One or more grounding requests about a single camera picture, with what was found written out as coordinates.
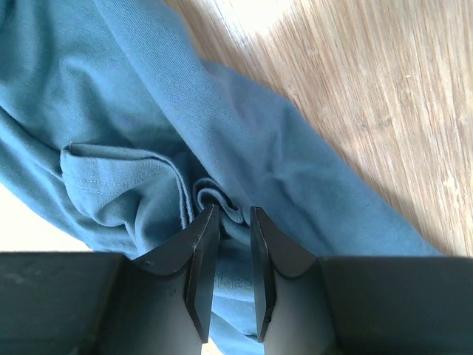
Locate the teal blue t-shirt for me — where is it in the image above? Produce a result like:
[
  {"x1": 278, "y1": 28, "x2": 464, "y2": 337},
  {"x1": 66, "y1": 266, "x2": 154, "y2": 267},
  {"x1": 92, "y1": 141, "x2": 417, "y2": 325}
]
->
[{"x1": 1, "y1": 1, "x2": 438, "y2": 354}]

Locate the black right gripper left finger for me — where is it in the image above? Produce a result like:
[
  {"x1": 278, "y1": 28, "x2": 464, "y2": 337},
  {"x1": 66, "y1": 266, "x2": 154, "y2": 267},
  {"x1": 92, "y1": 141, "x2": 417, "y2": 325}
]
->
[{"x1": 99, "y1": 206, "x2": 219, "y2": 354}]

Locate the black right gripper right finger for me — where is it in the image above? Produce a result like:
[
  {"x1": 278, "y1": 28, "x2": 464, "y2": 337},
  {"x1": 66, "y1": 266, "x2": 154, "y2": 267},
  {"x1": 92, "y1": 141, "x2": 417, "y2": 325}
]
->
[{"x1": 251, "y1": 207, "x2": 342, "y2": 355}]

